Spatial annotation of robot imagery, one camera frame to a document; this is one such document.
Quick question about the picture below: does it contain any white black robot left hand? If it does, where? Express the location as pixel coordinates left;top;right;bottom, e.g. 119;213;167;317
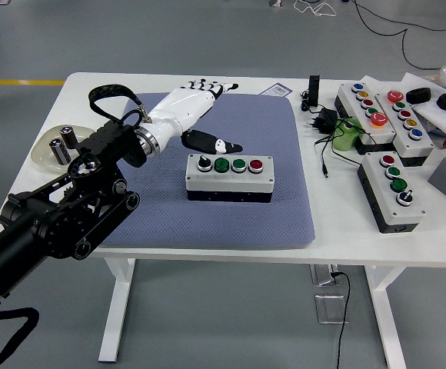
144;78;245;155

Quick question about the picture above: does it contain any grey four-button control box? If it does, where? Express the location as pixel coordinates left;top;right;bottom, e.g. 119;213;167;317
185;153;275;204
357;151;427;234

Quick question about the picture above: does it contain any grey five-button control box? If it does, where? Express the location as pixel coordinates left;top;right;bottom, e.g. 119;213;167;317
334;82;398;155
374;88;436;168

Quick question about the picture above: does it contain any white purple label card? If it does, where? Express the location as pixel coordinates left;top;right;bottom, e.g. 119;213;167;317
260;83;293;97

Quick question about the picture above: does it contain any blue-grey textured mat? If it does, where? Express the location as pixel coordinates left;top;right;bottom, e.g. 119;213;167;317
102;91;317;250

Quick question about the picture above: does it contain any black upright small device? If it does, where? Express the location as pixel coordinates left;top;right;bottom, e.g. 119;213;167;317
308;75;321;108

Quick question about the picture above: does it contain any black power adapter plug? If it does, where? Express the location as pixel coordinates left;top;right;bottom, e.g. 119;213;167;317
305;108;339;135

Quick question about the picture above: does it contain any white shallow dish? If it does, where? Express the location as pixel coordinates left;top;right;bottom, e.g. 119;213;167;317
30;125;93;173

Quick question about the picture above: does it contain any green foam object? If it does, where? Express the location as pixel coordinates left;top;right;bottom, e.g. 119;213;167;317
331;118;364;153

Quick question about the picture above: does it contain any white table leg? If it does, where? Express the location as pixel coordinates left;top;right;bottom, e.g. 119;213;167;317
98;258;136;363
363;265;408;369

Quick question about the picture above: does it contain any black adapter cord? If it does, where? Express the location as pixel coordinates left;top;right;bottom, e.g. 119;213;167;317
315;118;366;180

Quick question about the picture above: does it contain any white floor cord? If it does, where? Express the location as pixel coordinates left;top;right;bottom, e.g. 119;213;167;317
294;0;338;18

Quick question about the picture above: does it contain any clear plastic floor bracket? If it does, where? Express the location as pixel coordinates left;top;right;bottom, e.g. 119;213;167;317
315;294;349;325
310;264;339;288

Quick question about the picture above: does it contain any long black floor cable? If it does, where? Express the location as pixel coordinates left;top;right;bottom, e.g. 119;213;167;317
351;0;446;71

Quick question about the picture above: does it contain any black power cable under table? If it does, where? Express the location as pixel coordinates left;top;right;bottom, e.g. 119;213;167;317
330;271;351;369

